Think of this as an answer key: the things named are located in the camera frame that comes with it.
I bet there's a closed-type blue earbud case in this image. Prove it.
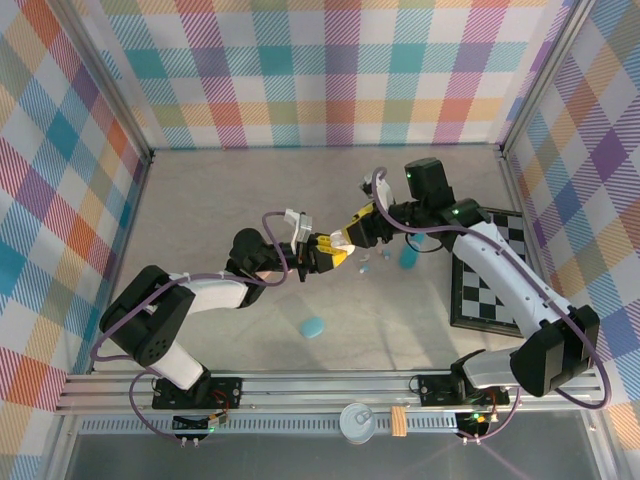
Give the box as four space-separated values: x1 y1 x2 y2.
298 316 326 342

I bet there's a long blue earbud case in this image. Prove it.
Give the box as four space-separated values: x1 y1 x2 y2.
398 232 427 273

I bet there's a black framed chessboard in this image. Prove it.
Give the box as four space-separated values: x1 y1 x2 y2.
449 207 529 340

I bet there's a silver tin can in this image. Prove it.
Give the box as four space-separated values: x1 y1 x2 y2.
338 402 376 445

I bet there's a slotted grey metal strip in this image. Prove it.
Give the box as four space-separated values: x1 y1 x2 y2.
78 417 464 437

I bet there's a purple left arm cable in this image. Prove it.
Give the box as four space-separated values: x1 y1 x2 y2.
93 211 301 445

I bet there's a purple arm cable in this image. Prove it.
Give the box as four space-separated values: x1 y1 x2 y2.
93 211 301 445
363 166 612 444

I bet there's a thin black wire loop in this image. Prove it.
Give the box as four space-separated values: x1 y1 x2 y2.
402 232 444 254

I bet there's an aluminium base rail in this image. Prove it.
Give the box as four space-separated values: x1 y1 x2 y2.
53 368 610 417

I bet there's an aluminium side rail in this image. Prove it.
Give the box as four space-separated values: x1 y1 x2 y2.
87 157 154 376

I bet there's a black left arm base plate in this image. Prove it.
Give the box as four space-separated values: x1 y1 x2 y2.
151 375 245 412

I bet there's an aluminium frame post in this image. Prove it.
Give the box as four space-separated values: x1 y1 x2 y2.
58 0 156 166
499 0 599 159

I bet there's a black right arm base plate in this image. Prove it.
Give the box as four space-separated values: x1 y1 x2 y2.
417 373 512 409

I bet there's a black electronics bracket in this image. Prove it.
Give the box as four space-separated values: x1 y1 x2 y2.
171 408 234 447
455 408 497 445

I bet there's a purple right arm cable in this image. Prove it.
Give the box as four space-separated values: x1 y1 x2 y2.
363 166 612 444

